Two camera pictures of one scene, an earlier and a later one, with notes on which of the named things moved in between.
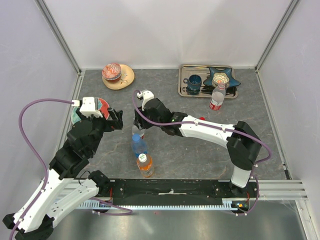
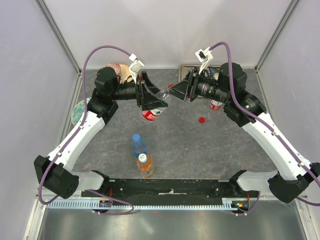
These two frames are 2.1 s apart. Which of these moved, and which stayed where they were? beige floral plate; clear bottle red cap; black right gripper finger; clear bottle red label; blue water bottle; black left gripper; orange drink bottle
Moved: black right gripper finger; clear bottle red cap; black left gripper
Stayed: blue water bottle; orange drink bottle; beige floral plate; clear bottle red label
